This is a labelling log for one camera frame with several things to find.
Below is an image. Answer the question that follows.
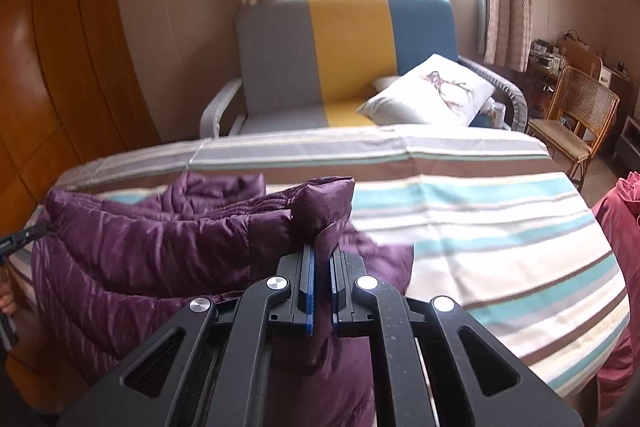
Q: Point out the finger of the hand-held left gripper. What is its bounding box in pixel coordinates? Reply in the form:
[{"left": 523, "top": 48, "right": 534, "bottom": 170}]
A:
[{"left": 0, "top": 223, "right": 54, "bottom": 258}]

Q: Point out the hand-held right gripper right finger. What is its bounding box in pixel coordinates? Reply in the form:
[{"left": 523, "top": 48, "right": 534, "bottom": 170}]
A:
[{"left": 330, "top": 250, "right": 584, "bottom": 427}]

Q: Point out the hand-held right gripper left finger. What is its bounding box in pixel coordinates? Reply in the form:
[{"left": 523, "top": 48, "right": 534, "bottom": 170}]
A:
[{"left": 57, "top": 247, "right": 317, "bottom": 427}]

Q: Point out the purple down jacket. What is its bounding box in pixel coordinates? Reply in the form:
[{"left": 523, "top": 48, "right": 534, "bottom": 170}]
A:
[{"left": 31, "top": 172, "right": 416, "bottom": 427}]

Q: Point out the person's left hand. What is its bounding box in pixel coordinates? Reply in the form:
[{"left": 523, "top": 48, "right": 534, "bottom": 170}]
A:
[{"left": 0, "top": 259, "right": 17, "bottom": 315}]

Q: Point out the striped bed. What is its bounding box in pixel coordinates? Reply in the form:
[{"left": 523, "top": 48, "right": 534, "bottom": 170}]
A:
[{"left": 25, "top": 124, "right": 629, "bottom": 400}]

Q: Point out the wooden wardrobe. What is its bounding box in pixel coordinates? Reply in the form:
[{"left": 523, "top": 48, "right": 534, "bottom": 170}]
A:
[{"left": 0, "top": 0, "right": 162, "bottom": 408}]

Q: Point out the white printed pillow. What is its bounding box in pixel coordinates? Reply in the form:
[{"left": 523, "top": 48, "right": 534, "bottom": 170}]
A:
[{"left": 356, "top": 53, "right": 496, "bottom": 128}]

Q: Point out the grey yellow blue sofa chair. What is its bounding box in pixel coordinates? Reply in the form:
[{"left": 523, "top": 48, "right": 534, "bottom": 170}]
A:
[{"left": 200, "top": 0, "right": 528, "bottom": 140}]

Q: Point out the pink ruffled cloth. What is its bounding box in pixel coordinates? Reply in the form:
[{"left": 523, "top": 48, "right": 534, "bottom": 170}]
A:
[{"left": 591, "top": 172, "right": 640, "bottom": 408}]

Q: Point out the rattan chair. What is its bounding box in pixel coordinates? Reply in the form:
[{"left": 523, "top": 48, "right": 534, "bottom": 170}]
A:
[{"left": 527, "top": 66, "right": 621, "bottom": 194}]

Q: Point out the cluttered wooden desk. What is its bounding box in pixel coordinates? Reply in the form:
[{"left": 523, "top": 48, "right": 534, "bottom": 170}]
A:
[{"left": 529, "top": 31, "right": 638, "bottom": 108}]

